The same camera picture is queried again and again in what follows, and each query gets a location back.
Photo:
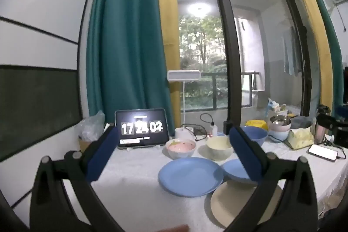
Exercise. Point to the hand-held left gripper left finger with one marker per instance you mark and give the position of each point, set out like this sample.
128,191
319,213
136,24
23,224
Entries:
100,153

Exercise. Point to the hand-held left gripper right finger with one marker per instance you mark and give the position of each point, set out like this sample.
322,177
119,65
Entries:
244,153

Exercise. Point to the small blue plate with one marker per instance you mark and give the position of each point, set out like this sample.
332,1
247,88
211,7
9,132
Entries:
231,168

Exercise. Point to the cream bowl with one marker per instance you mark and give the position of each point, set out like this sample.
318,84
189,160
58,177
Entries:
219,149

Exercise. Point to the cream plate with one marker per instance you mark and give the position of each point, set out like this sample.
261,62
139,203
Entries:
231,202

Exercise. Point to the large blue plate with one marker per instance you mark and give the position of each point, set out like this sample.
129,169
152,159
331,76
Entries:
190,177

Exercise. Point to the pink strawberry bowl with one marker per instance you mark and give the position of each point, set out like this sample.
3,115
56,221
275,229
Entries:
180,149

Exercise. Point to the clear plastic bag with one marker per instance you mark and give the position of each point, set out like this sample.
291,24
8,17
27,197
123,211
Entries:
91,126

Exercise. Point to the black power adapter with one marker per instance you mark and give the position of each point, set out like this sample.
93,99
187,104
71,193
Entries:
227,127

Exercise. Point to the yellow wipes packet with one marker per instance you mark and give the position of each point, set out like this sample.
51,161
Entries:
257,124

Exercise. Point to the light blue bowl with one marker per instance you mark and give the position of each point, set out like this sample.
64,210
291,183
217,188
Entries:
278,136

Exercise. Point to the white charger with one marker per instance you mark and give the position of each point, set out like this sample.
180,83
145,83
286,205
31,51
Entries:
214,130

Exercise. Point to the pink steel-lined bowl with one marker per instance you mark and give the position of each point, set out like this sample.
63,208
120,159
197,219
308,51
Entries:
280,123

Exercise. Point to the tablet with clock display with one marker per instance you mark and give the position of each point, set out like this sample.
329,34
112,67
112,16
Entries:
141,123

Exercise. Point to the white plastic basket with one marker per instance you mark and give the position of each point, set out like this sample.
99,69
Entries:
278,113

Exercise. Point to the blue packet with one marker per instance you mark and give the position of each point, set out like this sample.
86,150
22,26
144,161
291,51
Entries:
271,105

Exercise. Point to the yellow-green tissue pack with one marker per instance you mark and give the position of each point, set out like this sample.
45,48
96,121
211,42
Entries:
300,138

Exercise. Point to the small yellow object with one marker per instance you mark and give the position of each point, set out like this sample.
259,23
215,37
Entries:
291,114

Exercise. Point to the grey cloth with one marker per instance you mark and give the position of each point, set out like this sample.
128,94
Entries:
301,122

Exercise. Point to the black balcony railing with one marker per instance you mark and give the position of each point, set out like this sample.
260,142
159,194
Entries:
214,90

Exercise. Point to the steel thermos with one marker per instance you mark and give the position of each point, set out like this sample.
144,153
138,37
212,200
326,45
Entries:
319,131

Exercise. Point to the smartphone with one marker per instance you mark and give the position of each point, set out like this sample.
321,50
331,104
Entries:
323,152

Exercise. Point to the black device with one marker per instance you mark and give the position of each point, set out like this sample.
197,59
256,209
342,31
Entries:
338,128

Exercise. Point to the white desk lamp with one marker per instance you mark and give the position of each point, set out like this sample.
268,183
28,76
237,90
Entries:
185,75

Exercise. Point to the hanging light blue clothes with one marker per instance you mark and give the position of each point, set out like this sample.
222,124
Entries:
292,52

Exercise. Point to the teal curtain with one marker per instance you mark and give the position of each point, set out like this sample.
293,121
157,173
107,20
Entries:
127,44
333,44

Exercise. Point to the black window frame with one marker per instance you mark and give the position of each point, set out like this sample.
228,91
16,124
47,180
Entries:
231,58

